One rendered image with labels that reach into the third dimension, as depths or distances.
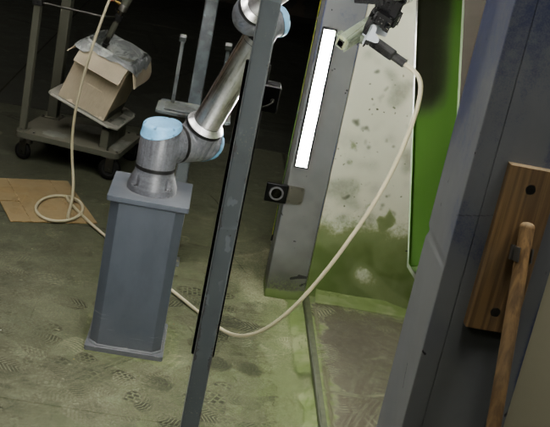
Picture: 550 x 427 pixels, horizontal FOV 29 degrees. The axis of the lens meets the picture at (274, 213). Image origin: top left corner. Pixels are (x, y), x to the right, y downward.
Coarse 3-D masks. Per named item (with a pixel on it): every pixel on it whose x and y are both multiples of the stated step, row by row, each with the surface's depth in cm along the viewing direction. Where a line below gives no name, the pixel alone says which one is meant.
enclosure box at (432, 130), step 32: (416, 0) 396; (448, 0) 398; (480, 0) 338; (416, 32) 398; (448, 32) 402; (416, 64) 405; (448, 64) 406; (416, 96) 409; (448, 96) 411; (416, 128) 414; (448, 128) 415; (416, 160) 418; (416, 192) 423; (416, 224) 427; (416, 256) 432
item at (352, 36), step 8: (408, 0) 376; (368, 16) 357; (360, 24) 352; (344, 32) 346; (352, 32) 347; (360, 32) 349; (336, 40) 346; (344, 40) 344; (352, 40) 345; (360, 40) 350; (344, 48) 345; (376, 48) 350; (384, 48) 349; (392, 48) 350; (384, 56) 350; (392, 56) 349; (400, 56) 349; (400, 64) 348
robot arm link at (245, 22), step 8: (240, 0) 359; (248, 0) 358; (256, 0) 355; (240, 8) 358; (248, 8) 358; (256, 8) 356; (232, 16) 364; (240, 16) 359; (248, 16) 358; (256, 16) 359; (240, 24) 362; (248, 24) 360; (248, 32) 366
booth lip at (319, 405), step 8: (304, 304) 484; (304, 312) 479; (312, 320) 468; (312, 328) 460; (312, 336) 452; (312, 344) 445; (312, 352) 438; (312, 360) 432; (312, 368) 427; (312, 376) 423; (320, 384) 413; (320, 392) 407; (320, 400) 401; (320, 408) 395; (320, 416) 390; (320, 424) 384
